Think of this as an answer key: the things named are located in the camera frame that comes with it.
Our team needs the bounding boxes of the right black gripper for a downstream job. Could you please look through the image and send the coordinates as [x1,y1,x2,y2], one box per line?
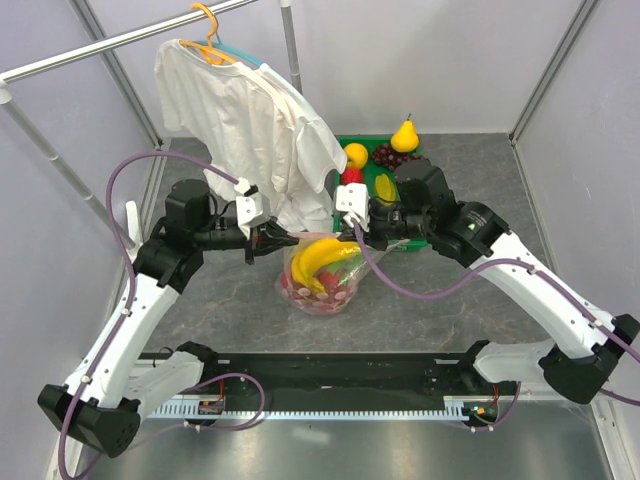
[340,200,433,251]

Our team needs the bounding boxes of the yellow star fruit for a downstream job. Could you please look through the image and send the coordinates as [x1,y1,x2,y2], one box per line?
[374,174,397,204]

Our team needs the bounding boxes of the yellow banana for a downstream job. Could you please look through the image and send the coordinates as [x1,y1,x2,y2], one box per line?
[291,238,361,294]

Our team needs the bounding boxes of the clear pink zip top bag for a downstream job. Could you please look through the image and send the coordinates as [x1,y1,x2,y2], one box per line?
[273,228,412,318]

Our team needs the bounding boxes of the pink dragon fruit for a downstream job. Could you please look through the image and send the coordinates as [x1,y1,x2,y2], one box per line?
[275,259,359,315]

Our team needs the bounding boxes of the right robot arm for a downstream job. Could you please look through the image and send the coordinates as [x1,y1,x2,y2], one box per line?
[365,160,639,404]

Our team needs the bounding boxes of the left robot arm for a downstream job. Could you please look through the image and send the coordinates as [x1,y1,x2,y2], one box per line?
[37,179,299,458]

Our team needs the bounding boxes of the small red wrinkled fruit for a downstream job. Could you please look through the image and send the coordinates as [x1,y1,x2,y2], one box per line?
[340,167,364,185]

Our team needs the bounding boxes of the dark purple grapes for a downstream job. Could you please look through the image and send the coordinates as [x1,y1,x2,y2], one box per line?
[371,143,425,171]

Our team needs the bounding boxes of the yellow lemon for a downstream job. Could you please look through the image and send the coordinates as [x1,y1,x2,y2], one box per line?
[343,143,369,170]

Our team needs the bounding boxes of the yellow pear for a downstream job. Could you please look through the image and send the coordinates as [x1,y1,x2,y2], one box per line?
[390,115,420,153]

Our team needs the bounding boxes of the white t-shirt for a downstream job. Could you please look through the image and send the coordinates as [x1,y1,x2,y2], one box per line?
[155,40,347,232]

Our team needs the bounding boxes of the orange clothes hanger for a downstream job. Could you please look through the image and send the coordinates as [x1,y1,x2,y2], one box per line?
[179,2,236,66]

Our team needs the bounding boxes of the teal clothes hanger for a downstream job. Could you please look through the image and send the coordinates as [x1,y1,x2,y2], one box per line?
[213,31,262,67]

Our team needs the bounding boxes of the silver clothes rack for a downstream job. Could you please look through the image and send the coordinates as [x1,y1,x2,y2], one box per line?
[0,0,303,251]

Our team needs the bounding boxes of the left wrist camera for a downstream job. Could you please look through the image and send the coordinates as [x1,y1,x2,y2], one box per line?
[234,177,272,240]

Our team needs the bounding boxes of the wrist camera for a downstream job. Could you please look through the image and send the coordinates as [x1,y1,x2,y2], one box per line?
[234,177,272,240]
[334,183,370,232]

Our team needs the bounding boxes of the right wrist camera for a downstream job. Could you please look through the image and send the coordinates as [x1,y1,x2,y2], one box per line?
[334,183,370,232]

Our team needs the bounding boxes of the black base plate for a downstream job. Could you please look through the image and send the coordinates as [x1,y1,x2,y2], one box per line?
[201,352,516,411]

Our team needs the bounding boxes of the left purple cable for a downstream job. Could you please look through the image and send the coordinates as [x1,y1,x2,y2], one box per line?
[57,150,266,480]

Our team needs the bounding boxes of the white cable duct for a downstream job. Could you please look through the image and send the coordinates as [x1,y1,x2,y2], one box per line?
[148,398,469,421]

